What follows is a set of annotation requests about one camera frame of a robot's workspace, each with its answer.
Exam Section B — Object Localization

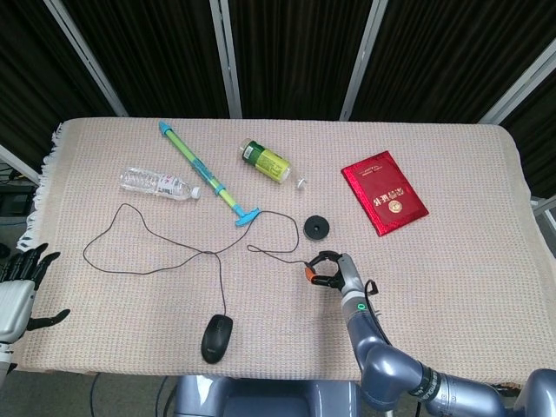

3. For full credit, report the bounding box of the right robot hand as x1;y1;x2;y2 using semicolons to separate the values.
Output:
302;250;364;301

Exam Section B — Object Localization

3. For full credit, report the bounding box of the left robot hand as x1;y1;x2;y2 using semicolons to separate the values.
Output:
0;242;71;344

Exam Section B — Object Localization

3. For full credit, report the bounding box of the thin black cord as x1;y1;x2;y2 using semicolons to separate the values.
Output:
82;202;312;318

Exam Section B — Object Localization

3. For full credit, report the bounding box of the black computer mouse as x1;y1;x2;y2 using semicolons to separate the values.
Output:
200;314;235;365

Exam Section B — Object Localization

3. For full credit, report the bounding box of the black tape roll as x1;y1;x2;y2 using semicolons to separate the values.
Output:
303;215;331;241

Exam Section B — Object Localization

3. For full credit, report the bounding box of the beige woven tablecloth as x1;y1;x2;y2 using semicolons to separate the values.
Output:
16;116;532;387

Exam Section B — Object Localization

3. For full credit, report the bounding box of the red certificate booklet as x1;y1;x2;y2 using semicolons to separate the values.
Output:
341;150;430;238

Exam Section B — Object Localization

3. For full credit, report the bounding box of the dark equipment behind table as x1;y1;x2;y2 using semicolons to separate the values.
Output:
0;164;38;218

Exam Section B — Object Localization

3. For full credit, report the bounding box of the green label plastic bottle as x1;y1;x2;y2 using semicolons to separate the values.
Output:
237;137;308;189

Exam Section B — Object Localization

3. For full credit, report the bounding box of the grey blue robot torso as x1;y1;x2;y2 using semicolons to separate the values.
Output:
173;375;364;417

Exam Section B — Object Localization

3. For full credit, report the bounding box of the clear plastic water bottle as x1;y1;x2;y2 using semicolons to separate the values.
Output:
119;167;202;202

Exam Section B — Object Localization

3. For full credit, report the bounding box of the green blue toy water pump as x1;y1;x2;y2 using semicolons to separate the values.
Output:
157;120;261;228

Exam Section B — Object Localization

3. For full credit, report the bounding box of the white metal stand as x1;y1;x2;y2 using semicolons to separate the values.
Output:
529;195;556;261

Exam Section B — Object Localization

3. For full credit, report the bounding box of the dark screen panel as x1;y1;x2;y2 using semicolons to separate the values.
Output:
0;0;118;175
499;86;556;199
60;0;231;118
228;0;374;121
349;0;556;122

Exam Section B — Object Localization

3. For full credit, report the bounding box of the black cable under table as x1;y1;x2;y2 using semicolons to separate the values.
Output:
89;372;105;417
154;375;174;417

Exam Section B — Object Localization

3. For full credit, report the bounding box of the white screen frame post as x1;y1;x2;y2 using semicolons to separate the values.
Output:
0;142;43;186
43;0;129;118
339;0;389;122
480;38;556;127
209;0;243;119

